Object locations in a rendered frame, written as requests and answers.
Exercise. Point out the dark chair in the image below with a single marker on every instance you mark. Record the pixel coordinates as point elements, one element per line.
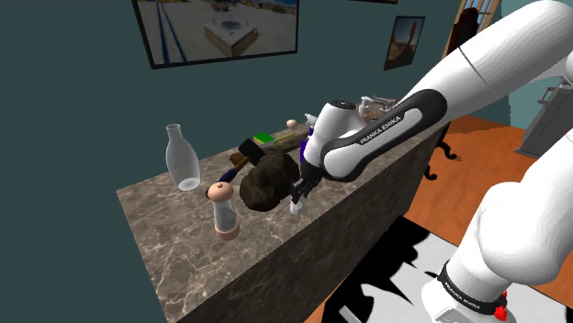
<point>465,27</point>

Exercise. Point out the small black framed wall picture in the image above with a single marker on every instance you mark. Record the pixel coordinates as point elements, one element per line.
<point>404,42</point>

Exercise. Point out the large black framed wall picture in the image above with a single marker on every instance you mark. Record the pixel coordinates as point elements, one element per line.
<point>215,27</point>

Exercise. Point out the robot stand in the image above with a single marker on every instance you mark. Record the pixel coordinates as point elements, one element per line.
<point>430,256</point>

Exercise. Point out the white soap dispenser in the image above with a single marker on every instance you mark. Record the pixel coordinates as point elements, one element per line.
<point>365,106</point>

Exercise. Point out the olive long kitchen tool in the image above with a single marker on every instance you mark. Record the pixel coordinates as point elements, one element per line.
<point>288,141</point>

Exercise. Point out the grey metal tap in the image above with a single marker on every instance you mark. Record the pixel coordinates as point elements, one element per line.
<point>383,99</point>

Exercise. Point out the blue spray bottle white head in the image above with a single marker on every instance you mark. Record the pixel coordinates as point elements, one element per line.
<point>306,145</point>

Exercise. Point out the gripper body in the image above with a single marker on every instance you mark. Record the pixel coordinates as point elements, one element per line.
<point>310,180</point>

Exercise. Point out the clear grinder with pink cap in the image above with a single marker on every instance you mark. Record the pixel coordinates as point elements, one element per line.
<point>224,212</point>

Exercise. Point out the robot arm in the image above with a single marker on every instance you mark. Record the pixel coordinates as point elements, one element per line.
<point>492,58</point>

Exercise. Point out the beige egg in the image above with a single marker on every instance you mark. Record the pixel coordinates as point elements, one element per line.
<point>292,123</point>

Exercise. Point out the wooden framed door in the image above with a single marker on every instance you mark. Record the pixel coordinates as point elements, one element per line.
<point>488,11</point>

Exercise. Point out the clear glass bottle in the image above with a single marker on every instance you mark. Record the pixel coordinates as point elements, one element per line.
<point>181,159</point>

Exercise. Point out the dark brown lumpy loaf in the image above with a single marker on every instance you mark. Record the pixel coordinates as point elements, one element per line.
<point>268,181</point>

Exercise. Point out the green sponge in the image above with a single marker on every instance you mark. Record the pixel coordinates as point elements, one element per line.
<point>263,137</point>

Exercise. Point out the small white object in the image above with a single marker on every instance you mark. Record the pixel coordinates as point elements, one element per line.
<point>296,208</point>

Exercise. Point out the grey cabinet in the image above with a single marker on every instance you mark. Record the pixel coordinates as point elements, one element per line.
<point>544,129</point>

